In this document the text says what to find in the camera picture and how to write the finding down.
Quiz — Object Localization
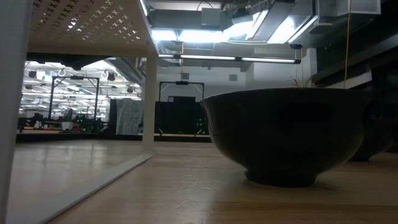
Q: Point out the long tube light fixture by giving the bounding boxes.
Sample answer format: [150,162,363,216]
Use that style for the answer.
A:
[158,53,302,65]

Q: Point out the black partition panel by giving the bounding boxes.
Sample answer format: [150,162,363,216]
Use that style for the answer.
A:
[154,96,210,135]

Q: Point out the black background rig frame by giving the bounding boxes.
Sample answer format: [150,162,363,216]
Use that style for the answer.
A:
[49,75,101,121]
[159,80,205,102]

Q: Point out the grey cloth cover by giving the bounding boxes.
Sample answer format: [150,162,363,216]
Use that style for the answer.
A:
[115,98,145,135]

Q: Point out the green plant in white pot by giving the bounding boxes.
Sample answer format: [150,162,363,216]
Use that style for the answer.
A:
[287,76,315,89]

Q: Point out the thin yellow hanging cable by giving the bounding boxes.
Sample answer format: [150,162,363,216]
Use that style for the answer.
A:
[343,0,351,90]

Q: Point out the white perforated metal shelf riser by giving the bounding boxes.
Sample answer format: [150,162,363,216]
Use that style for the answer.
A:
[0,0,159,224]

